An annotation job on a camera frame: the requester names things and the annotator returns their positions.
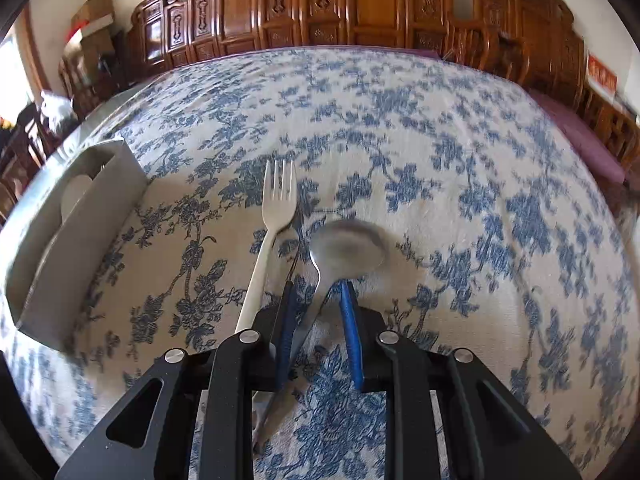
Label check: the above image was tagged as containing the white fluffy object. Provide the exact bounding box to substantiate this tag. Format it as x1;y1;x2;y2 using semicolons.
40;90;77;122

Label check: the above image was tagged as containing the short purple seat cushion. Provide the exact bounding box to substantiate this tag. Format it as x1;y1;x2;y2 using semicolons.
529;87;629;184

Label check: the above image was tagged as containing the wooden armchair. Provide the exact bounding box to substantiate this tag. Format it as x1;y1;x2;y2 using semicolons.
446;19;532;87

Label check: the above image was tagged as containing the red card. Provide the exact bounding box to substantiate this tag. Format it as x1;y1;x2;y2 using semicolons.
587;52;619;94

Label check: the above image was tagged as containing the grey rectangular tray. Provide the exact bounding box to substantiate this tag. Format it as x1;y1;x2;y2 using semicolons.
0;139;150;353

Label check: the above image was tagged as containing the large carved wooden sofa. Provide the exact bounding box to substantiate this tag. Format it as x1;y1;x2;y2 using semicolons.
125;0;454;84

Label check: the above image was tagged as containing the white rice spoon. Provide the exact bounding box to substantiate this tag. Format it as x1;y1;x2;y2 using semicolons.
60;174;97;227

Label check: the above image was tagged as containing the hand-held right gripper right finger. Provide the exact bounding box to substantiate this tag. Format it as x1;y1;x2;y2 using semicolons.
339;281;583;480

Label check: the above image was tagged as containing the white plastic fork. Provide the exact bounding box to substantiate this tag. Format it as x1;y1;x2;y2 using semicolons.
234;159;299;334

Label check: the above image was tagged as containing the dark wooden chair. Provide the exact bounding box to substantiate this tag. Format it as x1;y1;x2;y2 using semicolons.
0;104;60;222

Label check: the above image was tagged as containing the metal spoon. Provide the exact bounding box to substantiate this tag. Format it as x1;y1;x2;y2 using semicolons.
254;219;389;455

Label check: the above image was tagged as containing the stack of cardboard boxes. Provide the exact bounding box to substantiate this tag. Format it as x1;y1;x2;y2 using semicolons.
64;0;119;61

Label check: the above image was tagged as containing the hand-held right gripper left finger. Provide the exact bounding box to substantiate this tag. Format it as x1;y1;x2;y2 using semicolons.
55;284;297;480

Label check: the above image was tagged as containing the wooden side table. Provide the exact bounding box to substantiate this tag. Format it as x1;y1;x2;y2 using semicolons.
580;85;640;173

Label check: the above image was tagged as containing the blue floral tablecloth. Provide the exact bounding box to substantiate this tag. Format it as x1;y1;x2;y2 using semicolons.
0;45;640;480

